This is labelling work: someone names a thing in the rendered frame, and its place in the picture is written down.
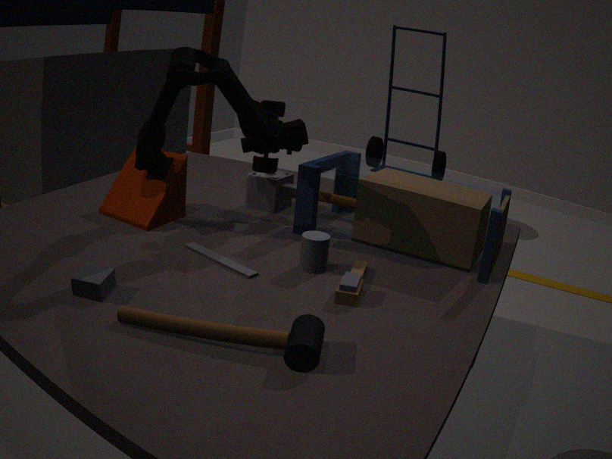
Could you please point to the black-headed mallet with wooden handle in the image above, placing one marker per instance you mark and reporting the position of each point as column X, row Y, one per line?
column 302, row 347

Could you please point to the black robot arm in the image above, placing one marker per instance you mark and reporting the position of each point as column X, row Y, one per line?
column 254, row 118

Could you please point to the dark grey cylinder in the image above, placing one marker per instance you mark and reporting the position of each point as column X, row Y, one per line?
column 314, row 252

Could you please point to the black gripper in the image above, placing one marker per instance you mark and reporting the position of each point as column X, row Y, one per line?
column 265, row 164

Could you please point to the grey flat bar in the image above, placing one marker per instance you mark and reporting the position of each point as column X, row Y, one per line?
column 221, row 260

